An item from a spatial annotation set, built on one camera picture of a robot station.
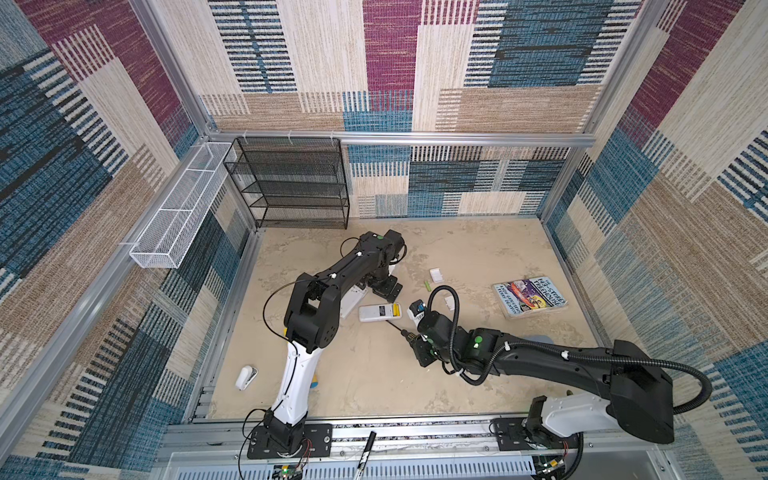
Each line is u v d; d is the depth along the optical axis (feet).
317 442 2.43
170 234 3.03
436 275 3.44
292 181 3.62
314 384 2.69
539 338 2.93
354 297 3.22
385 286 2.79
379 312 3.08
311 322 1.89
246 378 2.66
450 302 3.17
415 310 2.38
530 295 3.16
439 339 2.03
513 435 2.40
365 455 2.34
